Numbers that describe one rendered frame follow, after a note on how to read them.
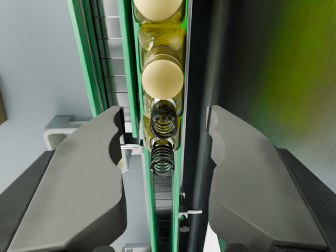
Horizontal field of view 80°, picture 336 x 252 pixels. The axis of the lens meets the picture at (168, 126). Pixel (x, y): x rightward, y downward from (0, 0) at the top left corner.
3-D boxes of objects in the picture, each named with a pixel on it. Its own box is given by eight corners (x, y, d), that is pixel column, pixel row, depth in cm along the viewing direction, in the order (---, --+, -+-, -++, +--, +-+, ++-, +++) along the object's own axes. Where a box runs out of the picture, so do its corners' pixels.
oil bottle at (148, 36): (175, 46, 41) (187, 84, 23) (148, 46, 41) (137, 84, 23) (176, 15, 38) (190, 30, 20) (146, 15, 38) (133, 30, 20)
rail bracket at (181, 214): (197, 193, 66) (204, 233, 55) (176, 193, 66) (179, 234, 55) (198, 185, 64) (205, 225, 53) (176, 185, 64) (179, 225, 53)
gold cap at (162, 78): (180, 82, 21) (184, 101, 17) (145, 83, 20) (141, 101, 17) (181, 46, 19) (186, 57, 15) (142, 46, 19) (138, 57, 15)
